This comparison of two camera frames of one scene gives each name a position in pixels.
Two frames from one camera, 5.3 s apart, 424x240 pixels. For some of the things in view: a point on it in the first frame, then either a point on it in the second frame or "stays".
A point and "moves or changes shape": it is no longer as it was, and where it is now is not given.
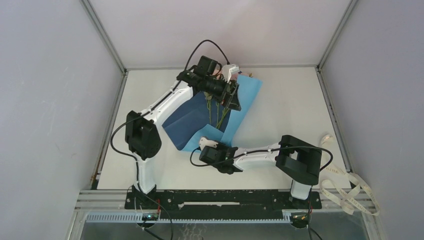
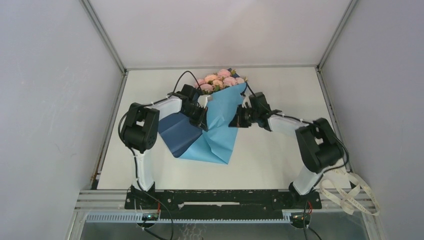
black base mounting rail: x=221 y=204 stays
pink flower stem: x=219 y=122 moves or changes shape
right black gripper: x=222 y=145 -> x=238 y=120
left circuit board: x=148 y=216 stays
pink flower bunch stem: x=234 y=76 -> x=240 y=80
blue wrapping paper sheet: x=201 y=116 stays
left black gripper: x=230 y=100 -> x=201 y=121
